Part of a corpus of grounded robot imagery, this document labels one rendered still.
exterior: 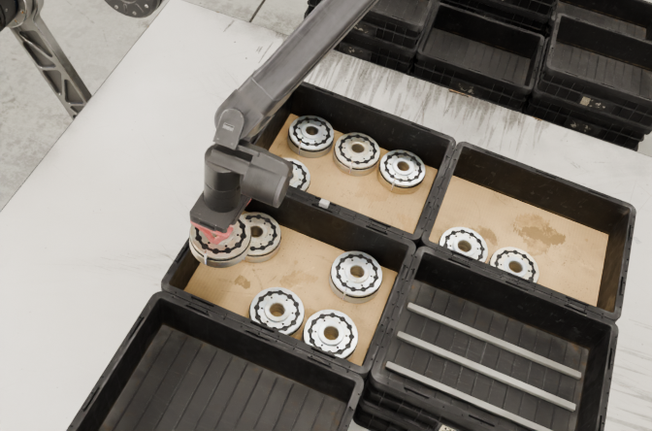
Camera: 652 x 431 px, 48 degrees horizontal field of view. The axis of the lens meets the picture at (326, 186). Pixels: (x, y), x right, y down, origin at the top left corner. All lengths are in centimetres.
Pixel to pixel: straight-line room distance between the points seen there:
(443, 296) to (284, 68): 66
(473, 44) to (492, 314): 143
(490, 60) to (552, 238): 116
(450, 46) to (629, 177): 93
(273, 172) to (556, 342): 73
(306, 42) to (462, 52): 169
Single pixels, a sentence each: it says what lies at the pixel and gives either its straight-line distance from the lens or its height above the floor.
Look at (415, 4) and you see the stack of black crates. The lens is 265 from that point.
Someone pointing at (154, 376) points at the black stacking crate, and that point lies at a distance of 136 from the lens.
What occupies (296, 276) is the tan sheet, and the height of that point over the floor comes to 83.
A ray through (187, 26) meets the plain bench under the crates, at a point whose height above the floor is 70.
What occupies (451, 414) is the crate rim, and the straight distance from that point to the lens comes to 128.
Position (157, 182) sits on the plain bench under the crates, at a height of 70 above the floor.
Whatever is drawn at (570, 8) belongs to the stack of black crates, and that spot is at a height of 38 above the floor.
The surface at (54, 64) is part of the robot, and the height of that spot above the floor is 66.
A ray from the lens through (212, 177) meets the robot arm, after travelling 107.
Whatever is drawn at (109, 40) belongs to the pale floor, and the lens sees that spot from 314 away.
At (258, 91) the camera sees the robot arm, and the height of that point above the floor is 135.
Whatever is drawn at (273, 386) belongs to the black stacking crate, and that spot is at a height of 83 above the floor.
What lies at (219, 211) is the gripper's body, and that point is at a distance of 114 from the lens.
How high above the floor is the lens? 208
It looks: 52 degrees down
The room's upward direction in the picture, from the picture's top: 12 degrees clockwise
